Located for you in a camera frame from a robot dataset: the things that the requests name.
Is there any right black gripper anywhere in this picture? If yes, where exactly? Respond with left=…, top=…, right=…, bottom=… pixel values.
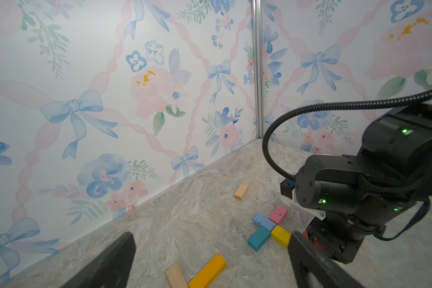
left=307, top=212, right=385, bottom=264

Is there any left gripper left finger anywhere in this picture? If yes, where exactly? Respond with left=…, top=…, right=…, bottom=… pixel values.
left=62, top=232, right=136, bottom=288

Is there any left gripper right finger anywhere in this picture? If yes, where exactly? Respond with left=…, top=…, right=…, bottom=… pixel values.
left=288, top=231, right=362, bottom=288

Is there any pink block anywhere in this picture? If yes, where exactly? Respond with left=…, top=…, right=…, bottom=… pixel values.
left=269, top=205, right=288, bottom=225

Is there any teal block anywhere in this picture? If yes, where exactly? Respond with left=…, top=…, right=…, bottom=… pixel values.
left=247, top=226, right=271, bottom=252

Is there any natural wood block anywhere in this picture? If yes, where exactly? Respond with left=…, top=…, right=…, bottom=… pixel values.
left=166, top=263, right=188, bottom=288

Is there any light blue block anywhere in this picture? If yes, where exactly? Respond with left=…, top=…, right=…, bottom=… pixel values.
left=252, top=213, right=277, bottom=232

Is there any amber yellow block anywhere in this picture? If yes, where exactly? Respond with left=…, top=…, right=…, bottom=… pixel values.
left=188, top=254, right=227, bottom=288

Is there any tan wood block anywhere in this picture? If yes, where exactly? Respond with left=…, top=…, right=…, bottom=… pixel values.
left=234, top=184, right=248, bottom=200

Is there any red block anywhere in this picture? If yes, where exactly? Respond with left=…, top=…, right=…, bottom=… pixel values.
left=302, top=230, right=324, bottom=251

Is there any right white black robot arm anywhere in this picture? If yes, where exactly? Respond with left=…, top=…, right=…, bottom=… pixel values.
left=295, top=104, right=432, bottom=264

